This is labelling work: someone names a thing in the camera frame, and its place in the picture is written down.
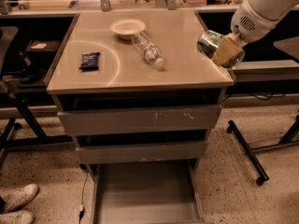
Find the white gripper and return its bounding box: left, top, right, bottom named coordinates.
left=211, top=0, right=278, bottom=67

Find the green soda can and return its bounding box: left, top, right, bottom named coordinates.
left=196, top=30, right=246, bottom=69

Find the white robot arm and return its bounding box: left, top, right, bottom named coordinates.
left=211, top=0, right=299, bottom=67

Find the grey top drawer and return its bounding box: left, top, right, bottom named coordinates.
left=58, top=88, right=223, bottom=136

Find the grey drawer cabinet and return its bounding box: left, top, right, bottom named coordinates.
left=42, top=8, right=235, bottom=182

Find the grey middle drawer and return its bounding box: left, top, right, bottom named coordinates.
left=73, top=129, right=210, bottom=164

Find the grey open bottom drawer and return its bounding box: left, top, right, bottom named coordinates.
left=91, top=161, right=211, bottom=224

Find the clear plastic water bottle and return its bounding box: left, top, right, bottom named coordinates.
left=131, top=31, right=164, bottom=70

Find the black wheeled stand leg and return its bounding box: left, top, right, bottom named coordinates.
left=227, top=120, right=269, bottom=186

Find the white paper bowl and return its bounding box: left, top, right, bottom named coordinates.
left=110, top=19, right=146, bottom=40

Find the dark blue snack packet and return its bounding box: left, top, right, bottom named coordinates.
left=79, top=52, right=100, bottom=71

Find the white sneaker lower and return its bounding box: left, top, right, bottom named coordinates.
left=0, top=211, right=34, bottom=224

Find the black cable on floor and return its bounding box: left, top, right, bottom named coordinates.
left=77, top=171, right=90, bottom=224

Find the black chair frame left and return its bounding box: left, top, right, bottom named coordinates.
left=0, top=26, right=71, bottom=164

